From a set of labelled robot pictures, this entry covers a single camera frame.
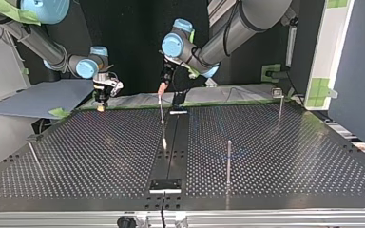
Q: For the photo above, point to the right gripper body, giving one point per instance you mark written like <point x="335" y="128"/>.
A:
<point x="101" y="94"/>

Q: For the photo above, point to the grey board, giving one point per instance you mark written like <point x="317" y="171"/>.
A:
<point x="44" y="96"/>

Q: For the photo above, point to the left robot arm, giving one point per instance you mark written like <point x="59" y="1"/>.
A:
<point x="234" y="34"/>

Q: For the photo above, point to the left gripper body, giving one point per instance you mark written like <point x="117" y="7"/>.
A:
<point x="167" y="74"/>

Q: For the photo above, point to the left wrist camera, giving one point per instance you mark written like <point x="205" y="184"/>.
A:
<point x="180" y="63"/>

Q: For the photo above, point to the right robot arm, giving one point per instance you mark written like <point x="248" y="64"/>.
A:
<point x="34" y="39"/>

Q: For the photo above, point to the black panel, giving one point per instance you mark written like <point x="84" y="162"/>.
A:
<point x="133" y="38"/>

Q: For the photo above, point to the white light bar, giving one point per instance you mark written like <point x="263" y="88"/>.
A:
<point x="291" y="46"/>

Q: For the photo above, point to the black knob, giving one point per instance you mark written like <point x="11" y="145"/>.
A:
<point x="126" y="222"/>

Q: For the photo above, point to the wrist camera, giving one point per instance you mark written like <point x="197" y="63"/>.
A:
<point x="180" y="63"/>
<point x="111" y="84"/>

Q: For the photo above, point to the silver frame rail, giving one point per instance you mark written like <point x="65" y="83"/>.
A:
<point x="266" y="218"/>

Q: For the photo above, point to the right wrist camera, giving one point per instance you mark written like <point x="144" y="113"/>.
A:
<point x="111" y="84"/>

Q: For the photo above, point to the black tube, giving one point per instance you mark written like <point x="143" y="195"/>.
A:
<point x="277" y="74"/>

